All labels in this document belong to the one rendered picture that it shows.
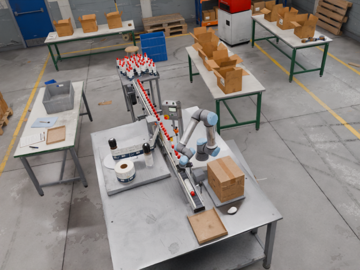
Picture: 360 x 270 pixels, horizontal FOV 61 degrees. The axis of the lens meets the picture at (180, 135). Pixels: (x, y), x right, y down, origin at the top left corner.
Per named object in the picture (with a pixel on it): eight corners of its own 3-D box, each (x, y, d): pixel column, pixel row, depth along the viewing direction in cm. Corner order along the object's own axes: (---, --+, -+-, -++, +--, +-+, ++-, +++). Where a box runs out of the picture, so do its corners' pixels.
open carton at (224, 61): (205, 73, 526) (204, 52, 505) (234, 68, 533) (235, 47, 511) (212, 84, 491) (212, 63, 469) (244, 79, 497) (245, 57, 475)
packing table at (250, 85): (187, 81, 679) (185, 47, 633) (223, 75, 686) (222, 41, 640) (215, 140, 503) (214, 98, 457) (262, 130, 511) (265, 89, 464)
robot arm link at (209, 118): (210, 148, 332) (205, 106, 297) (221, 153, 323) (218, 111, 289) (203, 154, 326) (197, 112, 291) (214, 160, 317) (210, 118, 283)
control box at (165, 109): (166, 114, 339) (164, 99, 328) (181, 115, 334) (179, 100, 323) (163, 119, 331) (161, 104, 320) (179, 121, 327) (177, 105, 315)
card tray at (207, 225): (187, 217, 281) (187, 214, 279) (213, 208, 287) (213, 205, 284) (199, 244, 258) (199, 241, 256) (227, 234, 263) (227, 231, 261)
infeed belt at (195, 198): (151, 121, 412) (150, 119, 410) (157, 119, 414) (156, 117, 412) (195, 211, 284) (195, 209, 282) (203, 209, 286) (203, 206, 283)
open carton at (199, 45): (191, 55, 594) (190, 36, 572) (213, 51, 601) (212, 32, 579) (197, 62, 564) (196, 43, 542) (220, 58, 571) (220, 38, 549)
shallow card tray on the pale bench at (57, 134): (47, 130, 425) (47, 128, 423) (65, 126, 429) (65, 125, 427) (46, 145, 398) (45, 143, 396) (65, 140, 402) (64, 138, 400)
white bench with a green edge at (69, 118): (55, 125, 585) (40, 88, 537) (95, 118, 592) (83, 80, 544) (36, 199, 433) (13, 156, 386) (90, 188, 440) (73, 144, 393)
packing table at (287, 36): (249, 46, 805) (250, 16, 759) (278, 42, 812) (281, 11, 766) (289, 83, 629) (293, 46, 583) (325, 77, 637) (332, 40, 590)
